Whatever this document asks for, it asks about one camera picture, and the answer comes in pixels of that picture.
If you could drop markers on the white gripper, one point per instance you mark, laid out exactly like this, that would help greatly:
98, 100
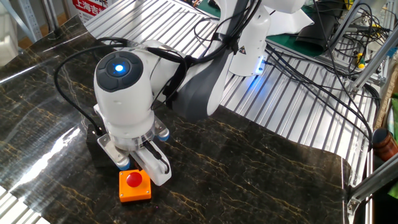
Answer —
157, 179

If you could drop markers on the orange box with red button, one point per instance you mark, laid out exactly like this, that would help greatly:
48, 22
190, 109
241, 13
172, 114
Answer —
136, 193

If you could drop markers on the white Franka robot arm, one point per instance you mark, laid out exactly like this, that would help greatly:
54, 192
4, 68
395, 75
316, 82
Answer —
124, 109

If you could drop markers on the black marble pattern mat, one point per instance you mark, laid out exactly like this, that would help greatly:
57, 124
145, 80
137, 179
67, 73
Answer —
248, 171

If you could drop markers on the white box with red print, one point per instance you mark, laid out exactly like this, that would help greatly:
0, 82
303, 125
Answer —
88, 9

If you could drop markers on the grey perforated shelf upright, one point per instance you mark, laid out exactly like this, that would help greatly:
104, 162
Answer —
29, 21

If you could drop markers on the green cutting mat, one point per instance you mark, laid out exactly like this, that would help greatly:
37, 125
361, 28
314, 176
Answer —
289, 43

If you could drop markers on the white sheet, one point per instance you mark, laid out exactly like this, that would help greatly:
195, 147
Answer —
292, 25

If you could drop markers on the black pouch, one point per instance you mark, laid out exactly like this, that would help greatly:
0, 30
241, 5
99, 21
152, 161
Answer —
320, 28

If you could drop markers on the yellow green screwdriver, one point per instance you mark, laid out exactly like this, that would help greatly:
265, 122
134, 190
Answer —
360, 60

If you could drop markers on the brown bottle with black cap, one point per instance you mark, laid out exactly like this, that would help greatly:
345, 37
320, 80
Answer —
385, 144

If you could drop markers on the green bag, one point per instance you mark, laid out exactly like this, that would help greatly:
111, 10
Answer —
395, 124

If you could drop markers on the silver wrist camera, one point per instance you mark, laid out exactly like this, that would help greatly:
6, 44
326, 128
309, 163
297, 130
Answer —
110, 149

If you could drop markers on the aluminium frame profile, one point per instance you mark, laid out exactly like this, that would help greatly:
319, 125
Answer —
349, 21
373, 183
373, 62

